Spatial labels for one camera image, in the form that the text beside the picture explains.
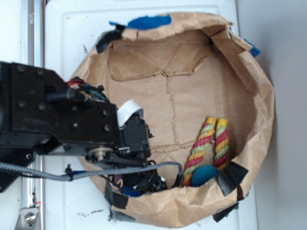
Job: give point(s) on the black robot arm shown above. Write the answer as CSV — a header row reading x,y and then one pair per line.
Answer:
x,y
41,112

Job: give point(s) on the metal corner bracket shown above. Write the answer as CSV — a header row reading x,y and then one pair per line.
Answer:
x,y
29,219

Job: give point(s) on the blue ball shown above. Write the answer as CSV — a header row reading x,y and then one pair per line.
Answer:
x,y
203,174

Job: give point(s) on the blue block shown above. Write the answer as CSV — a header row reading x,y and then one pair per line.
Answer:
x,y
131,192

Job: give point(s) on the aluminium rail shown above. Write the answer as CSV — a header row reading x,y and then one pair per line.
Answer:
x,y
32,54

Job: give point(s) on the brown paper bag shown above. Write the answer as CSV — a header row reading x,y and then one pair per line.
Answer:
x,y
180,74

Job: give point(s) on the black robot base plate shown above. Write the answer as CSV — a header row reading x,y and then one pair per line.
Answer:
x,y
20,157

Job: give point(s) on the multicolour twisted rope toy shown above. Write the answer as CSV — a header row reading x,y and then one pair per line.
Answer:
x,y
212,130

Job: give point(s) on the white tape strip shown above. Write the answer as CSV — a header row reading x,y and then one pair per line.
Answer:
x,y
129,108

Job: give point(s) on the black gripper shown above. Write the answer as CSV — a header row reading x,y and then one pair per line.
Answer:
x,y
91,129

